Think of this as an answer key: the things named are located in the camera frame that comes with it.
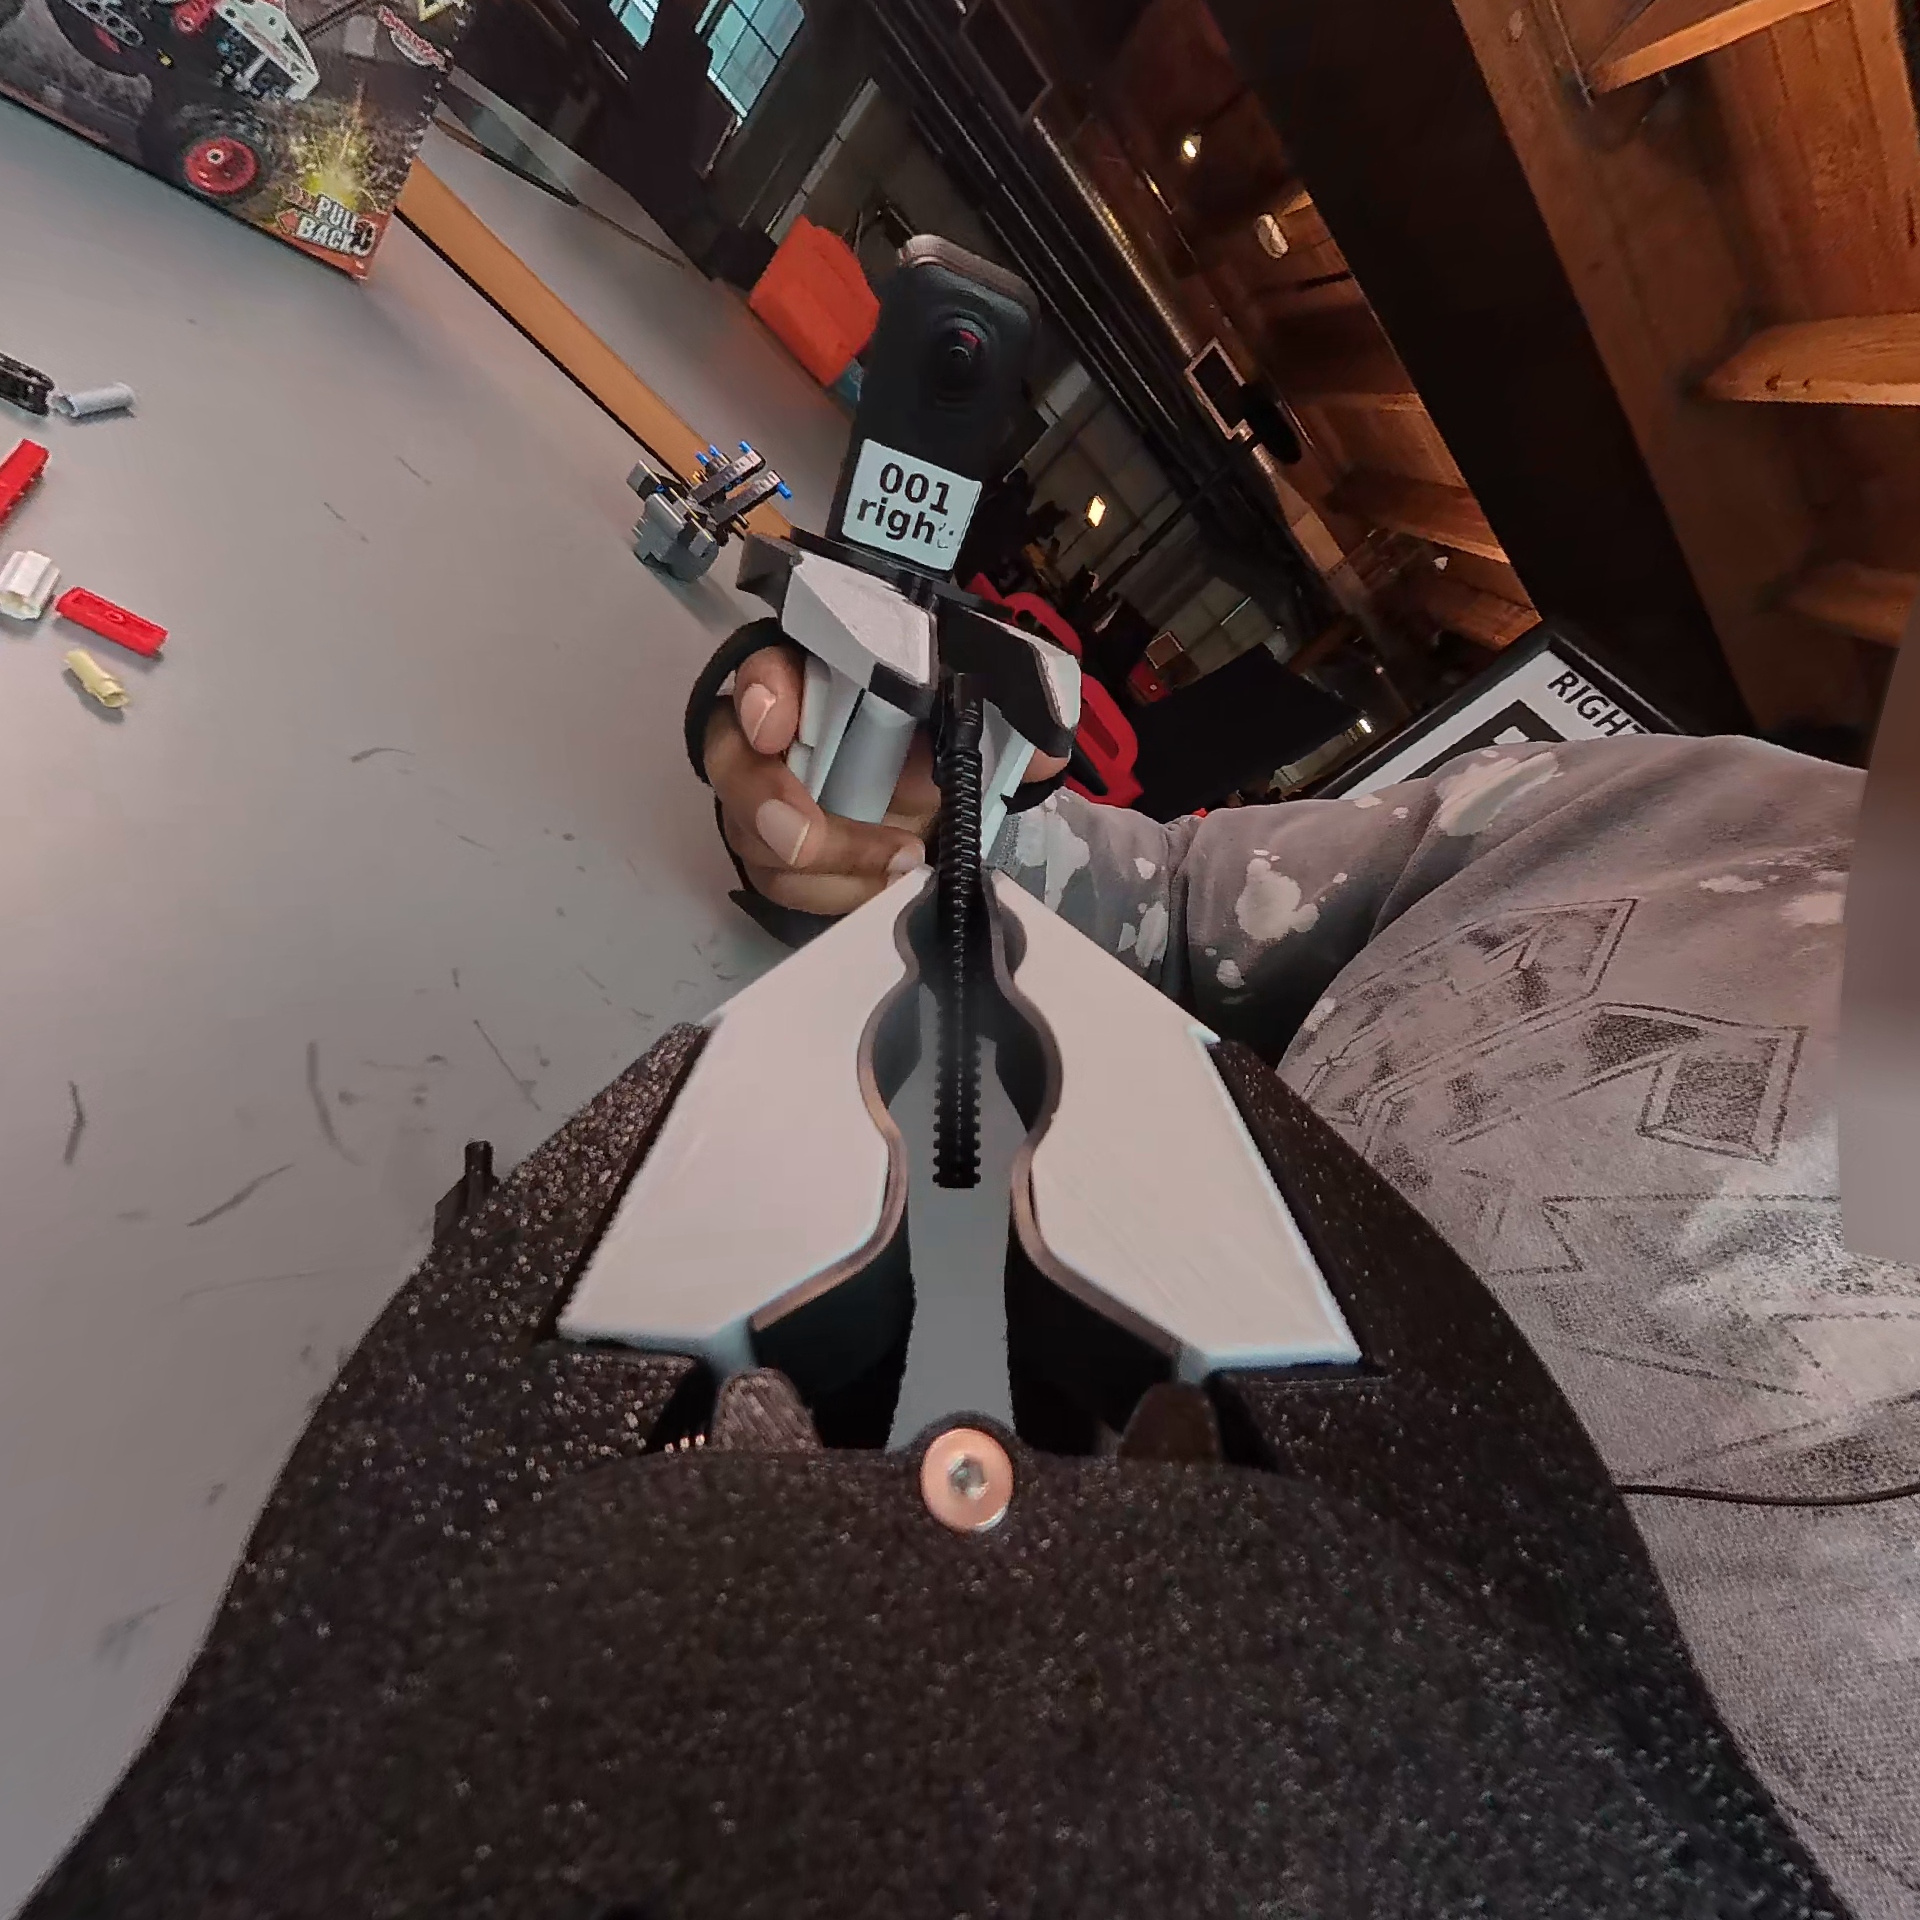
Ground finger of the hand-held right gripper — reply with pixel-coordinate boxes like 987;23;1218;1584
930;604;1086;757
777;550;943;690

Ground wooden shelving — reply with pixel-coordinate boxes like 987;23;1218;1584
1452;0;1920;723

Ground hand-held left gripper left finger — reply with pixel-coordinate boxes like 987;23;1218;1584
557;867;936;1380

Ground toy truck cardboard box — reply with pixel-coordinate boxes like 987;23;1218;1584
0;0;474;278

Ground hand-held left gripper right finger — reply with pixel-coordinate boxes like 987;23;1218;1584
975;869;1368;1385

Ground grey and black brick assembly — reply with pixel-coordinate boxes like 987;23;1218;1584
630;439;794;589

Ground grey desk with wooden edge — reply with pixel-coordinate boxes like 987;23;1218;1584
424;77;724;273

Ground thin black cable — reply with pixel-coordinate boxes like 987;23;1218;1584
1623;1479;1920;1511

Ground person's right hand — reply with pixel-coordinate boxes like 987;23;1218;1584
703;650;936;914

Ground person's grey printed sweatshirt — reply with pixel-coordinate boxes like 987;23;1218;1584
1279;884;1920;1920

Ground black ribbed flexible hose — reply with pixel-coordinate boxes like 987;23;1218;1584
926;671;991;1197

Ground orange plastic bin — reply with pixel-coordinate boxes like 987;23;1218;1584
746;218;881;385

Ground red flat plate brick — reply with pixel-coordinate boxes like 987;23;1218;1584
55;589;174;660

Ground person's right forearm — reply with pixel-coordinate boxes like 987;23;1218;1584
1031;733;1865;1044

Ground white printed sign board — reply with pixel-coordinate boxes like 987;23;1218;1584
1320;636;1684;797

